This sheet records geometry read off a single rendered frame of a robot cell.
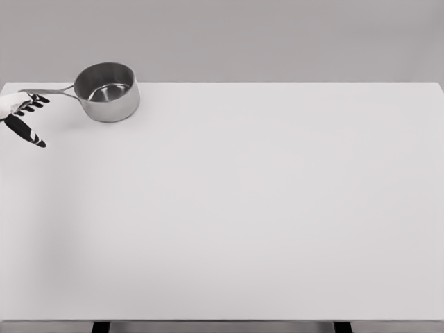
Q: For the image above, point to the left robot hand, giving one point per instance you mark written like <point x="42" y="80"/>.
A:
<point x="10" y="103"/>

